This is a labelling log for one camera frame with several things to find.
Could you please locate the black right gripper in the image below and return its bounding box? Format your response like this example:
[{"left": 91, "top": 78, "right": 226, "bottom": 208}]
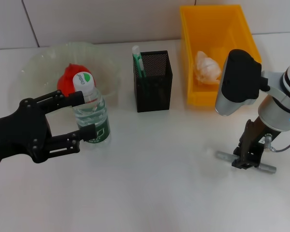
[{"left": 231, "top": 116, "right": 281, "bottom": 171}]

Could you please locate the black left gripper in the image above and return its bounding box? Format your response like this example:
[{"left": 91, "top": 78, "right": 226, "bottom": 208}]
[{"left": 0, "top": 89, "right": 97, "bottom": 164}]

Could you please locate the clear green-label water bottle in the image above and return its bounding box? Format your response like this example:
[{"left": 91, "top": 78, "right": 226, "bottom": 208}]
[{"left": 72, "top": 72, "right": 111, "bottom": 148}]

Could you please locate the grey marker pen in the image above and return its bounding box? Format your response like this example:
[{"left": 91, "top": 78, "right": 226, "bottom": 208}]
[{"left": 216, "top": 150, "right": 277, "bottom": 174}]

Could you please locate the red-orange toy orange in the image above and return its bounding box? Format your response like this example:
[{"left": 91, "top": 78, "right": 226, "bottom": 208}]
[{"left": 57, "top": 63, "right": 95, "bottom": 96}]

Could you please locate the green utility knife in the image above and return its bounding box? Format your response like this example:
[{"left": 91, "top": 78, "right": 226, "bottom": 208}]
[{"left": 132, "top": 45, "right": 145, "bottom": 78}]

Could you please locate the white paper ball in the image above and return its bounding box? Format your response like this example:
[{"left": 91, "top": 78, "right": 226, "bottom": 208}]
[{"left": 194, "top": 50, "right": 223, "bottom": 86}]

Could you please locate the pale green glass fruit plate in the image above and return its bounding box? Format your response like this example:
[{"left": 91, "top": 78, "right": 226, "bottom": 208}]
[{"left": 18, "top": 42, "right": 122, "bottom": 104}]

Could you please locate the black mesh pen holder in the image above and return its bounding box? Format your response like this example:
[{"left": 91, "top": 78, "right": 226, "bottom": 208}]
[{"left": 132, "top": 50, "right": 173, "bottom": 113}]

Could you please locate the yellow plastic bin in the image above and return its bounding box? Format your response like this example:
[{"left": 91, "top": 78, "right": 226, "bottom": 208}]
[{"left": 179, "top": 4, "right": 262, "bottom": 106}]

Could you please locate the right gripper cable with plug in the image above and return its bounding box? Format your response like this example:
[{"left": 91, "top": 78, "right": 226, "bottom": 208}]
[{"left": 264, "top": 133, "right": 290, "bottom": 153}]

